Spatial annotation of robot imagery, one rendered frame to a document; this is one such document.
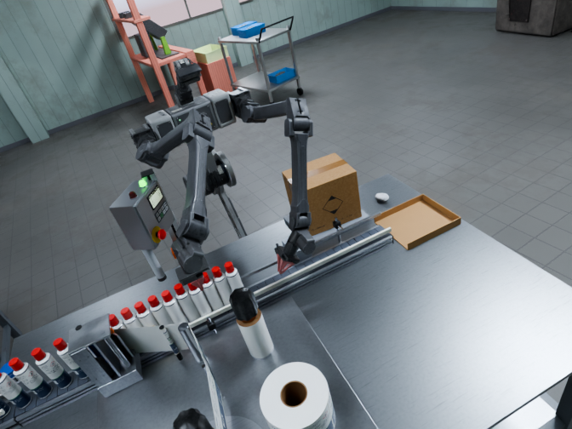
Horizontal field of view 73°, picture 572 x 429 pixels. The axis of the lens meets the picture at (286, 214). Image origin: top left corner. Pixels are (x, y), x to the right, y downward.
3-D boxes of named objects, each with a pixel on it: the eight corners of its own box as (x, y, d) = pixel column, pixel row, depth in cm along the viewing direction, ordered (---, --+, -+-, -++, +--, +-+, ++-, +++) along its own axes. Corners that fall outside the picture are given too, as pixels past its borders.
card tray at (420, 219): (408, 250, 175) (408, 243, 172) (374, 222, 195) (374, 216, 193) (460, 224, 181) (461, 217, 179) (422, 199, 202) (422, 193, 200)
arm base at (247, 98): (254, 112, 196) (247, 88, 189) (260, 116, 190) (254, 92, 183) (238, 118, 193) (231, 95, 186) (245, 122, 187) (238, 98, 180)
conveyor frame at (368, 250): (21, 426, 143) (13, 420, 140) (25, 402, 151) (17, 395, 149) (393, 243, 180) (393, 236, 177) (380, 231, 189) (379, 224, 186)
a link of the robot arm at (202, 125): (219, 113, 144) (196, 100, 138) (214, 144, 139) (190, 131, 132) (158, 156, 173) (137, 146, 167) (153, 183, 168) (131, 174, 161)
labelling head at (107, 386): (105, 397, 139) (67, 356, 124) (104, 369, 149) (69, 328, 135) (143, 379, 142) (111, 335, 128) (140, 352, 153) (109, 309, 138)
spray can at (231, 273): (237, 306, 162) (223, 271, 150) (234, 297, 166) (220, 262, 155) (249, 300, 163) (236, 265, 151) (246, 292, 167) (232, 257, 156)
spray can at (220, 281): (225, 310, 162) (209, 275, 150) (223, 301, 166) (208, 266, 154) (237, 305, 162) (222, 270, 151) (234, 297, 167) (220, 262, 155)
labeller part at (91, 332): (68, 355, 125) (67, 353, 124) (70, 331, 134) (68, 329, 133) (111, 335, 128) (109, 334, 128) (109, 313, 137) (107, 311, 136)
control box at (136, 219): (132, 250, 139) (107, 208, 128) (153, 220, 152) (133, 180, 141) (157, 249, 136) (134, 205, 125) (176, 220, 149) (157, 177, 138)
